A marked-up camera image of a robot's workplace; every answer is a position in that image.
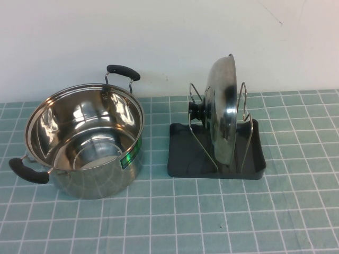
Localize stainless steel lid black knob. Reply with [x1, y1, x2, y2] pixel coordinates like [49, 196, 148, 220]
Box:
[187, 53, 237, 168]

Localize green white grid tablecloth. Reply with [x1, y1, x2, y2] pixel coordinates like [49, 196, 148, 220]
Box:
[0, 89, 339, 254]

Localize black tray wire lid rack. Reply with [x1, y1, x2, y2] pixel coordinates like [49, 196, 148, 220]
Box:
[167, 81, 267, 180]

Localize stainless steel pot black handles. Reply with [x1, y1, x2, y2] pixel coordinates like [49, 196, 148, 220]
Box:
[8, 64, 146, 201]

